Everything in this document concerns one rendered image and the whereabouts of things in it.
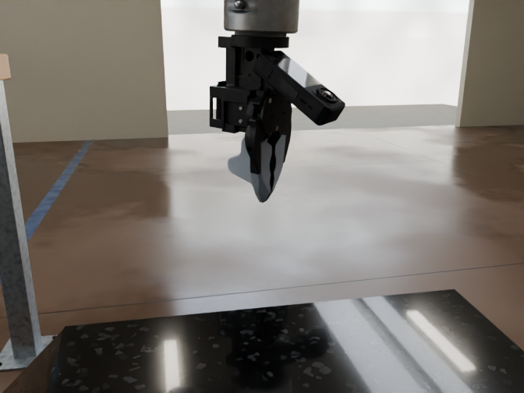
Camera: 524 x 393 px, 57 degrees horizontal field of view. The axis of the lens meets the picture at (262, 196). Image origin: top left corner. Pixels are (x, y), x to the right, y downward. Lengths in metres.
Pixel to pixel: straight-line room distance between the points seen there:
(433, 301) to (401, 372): 0.12
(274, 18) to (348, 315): 0.33
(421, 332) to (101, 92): 6.33
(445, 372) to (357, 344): 0.07
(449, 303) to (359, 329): 0.10
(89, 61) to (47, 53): 0.48
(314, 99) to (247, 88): 0.10
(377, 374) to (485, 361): 0.08
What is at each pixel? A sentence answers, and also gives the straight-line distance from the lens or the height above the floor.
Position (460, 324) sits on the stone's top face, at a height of 0.87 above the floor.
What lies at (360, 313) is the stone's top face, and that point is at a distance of 0.44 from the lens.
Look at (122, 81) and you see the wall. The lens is 6.59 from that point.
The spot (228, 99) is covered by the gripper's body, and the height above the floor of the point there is 1.03.
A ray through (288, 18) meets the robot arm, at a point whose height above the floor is 1.12.
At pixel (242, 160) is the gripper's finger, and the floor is 0.95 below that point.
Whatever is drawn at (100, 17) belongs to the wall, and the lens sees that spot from 6.61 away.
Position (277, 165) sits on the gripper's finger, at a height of 0.94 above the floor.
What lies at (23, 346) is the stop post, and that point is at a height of 0.06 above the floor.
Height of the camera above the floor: 1.08
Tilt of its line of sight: 17 degrees down
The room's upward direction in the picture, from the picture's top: straight up
